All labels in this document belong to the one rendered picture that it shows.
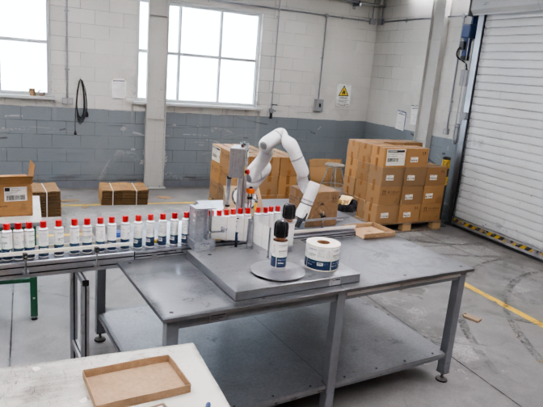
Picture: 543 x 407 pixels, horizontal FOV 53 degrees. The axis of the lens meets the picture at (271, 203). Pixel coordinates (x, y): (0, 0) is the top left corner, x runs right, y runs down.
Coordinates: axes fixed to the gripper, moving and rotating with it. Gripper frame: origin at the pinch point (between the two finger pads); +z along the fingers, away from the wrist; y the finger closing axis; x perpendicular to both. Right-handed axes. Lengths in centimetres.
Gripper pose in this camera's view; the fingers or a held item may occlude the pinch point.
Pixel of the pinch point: (297, 224)
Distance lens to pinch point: 379.4
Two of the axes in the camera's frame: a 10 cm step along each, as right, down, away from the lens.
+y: 5.0, 2.5, -8.3
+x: 7.8, 2.8, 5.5
